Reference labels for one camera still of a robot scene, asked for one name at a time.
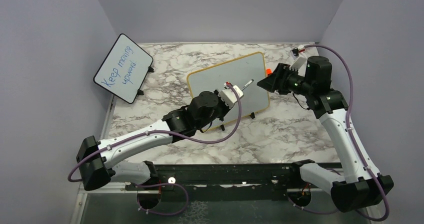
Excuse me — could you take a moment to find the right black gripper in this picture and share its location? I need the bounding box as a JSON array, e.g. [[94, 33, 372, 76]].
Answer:
[[257, 62, 314, 97]]

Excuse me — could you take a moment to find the green-capped whiteboard marker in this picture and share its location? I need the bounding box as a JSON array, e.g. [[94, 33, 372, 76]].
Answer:
[[240, 79, 254, 91]]

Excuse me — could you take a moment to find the yellow-framed whiteboard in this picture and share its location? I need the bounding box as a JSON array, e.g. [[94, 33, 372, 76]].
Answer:
[[186, 52, 270, 117]]

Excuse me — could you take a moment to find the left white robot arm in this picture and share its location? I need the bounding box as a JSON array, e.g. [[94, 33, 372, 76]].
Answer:
[[68, 89, 242, 191]]

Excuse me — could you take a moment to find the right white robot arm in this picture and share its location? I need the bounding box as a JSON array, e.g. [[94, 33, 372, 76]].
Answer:
[[257, 56, 394, 212]]

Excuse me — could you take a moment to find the black-framed whiteboard with writing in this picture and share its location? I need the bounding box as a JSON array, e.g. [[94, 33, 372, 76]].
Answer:
[[93, 33, 154, 104]]

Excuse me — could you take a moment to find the orange-capped black highlighter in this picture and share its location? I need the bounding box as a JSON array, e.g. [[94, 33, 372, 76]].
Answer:
[[266, 69, 273, 76]]

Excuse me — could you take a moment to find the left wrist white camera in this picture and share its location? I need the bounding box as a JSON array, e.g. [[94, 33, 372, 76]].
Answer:
[[218, 85, 244, 109]]

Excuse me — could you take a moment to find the wrist white camera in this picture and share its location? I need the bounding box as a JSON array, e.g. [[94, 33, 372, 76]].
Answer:
[[290, 45, 307, 72], [218, 85, 244, 109]]

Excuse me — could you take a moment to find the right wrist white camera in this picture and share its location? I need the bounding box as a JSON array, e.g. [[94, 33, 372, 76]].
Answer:
[[290, 45, 307, 72]]

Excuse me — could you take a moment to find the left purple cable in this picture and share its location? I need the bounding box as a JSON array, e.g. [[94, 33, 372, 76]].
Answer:
[[67, 83, 243, 216]]

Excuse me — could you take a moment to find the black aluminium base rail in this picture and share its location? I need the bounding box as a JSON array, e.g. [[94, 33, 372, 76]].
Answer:
[[78, 162, 342, 203]]

